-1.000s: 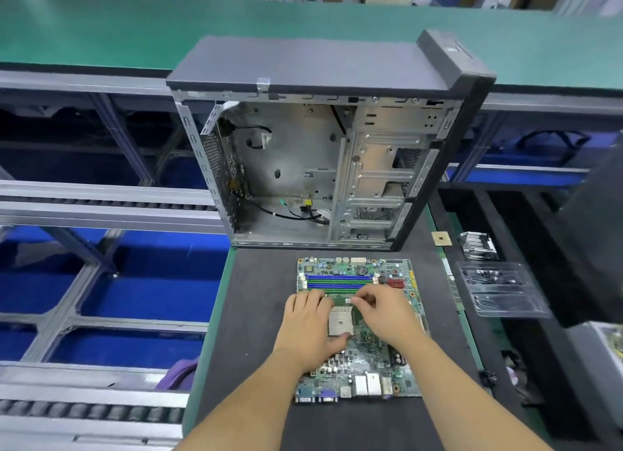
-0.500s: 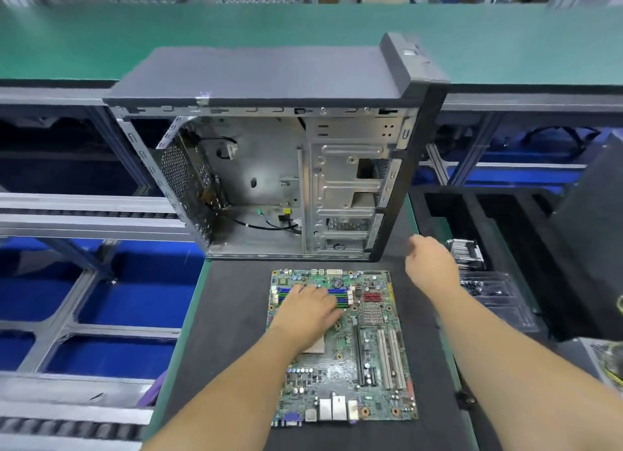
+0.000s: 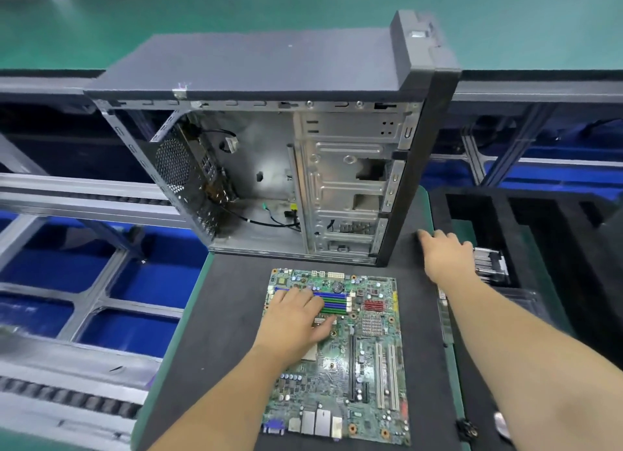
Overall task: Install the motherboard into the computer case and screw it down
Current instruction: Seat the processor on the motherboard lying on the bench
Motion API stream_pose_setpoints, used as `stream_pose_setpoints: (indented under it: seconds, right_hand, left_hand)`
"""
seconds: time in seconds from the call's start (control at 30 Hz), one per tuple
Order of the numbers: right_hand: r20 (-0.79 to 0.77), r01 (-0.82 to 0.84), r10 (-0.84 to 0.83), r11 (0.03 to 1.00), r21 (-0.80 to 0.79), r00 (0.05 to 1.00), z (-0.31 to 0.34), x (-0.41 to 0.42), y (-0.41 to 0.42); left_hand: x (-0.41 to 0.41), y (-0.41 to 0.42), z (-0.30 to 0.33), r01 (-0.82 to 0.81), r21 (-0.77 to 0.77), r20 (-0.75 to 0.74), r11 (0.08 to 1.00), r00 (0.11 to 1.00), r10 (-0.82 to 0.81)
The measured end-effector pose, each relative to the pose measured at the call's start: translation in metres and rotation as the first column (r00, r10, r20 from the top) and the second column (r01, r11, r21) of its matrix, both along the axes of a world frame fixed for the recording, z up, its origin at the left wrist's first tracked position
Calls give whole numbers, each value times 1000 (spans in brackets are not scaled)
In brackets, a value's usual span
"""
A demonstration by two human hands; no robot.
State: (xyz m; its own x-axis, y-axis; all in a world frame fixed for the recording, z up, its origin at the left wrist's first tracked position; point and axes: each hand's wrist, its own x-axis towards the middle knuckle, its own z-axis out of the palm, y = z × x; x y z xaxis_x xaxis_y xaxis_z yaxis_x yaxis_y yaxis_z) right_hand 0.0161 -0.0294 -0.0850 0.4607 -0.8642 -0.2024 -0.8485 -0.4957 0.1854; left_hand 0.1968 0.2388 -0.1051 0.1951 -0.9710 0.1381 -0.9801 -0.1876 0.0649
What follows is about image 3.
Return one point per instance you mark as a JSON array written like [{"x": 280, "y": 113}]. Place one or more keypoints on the person's left hand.
[{"x": 292, "y": 327}]

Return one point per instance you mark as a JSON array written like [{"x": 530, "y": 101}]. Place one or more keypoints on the black CPU cooler fan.
[{"x": 491, "y": 264}]

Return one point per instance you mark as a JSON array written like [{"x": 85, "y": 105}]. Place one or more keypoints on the person's left forearm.
[{"x": 229, "y": 407}]

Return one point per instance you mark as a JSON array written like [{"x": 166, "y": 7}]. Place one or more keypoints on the clear plastic screw tray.
[{"x": 531, "y": 305}]

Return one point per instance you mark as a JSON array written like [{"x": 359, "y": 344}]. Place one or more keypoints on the green conveyor belt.
[{"x": 243, "y": 12}]

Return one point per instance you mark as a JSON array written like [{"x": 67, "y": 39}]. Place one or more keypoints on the green motherboard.
[{"x": 365, "y": 368}]

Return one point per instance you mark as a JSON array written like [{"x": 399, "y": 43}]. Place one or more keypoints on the grey flat metal rail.
[{"x": 88, "y": 197}]

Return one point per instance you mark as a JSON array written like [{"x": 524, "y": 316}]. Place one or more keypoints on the small black round knob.
[{"x": 467, "y": 428}]

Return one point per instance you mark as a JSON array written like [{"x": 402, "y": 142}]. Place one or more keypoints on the person's right forearm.
[{"x": 535, "y": 368}]

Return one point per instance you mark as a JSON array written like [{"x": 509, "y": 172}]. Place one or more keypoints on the grey metal computer case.
[{"x": 273, "y": 66}]

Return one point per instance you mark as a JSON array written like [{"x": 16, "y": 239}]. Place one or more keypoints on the person's right hand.
[{"x": 450, "y": 259}]

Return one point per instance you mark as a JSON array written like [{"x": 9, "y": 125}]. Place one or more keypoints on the grey roller conveyor rail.
[{"x": 78, "y": 387}]

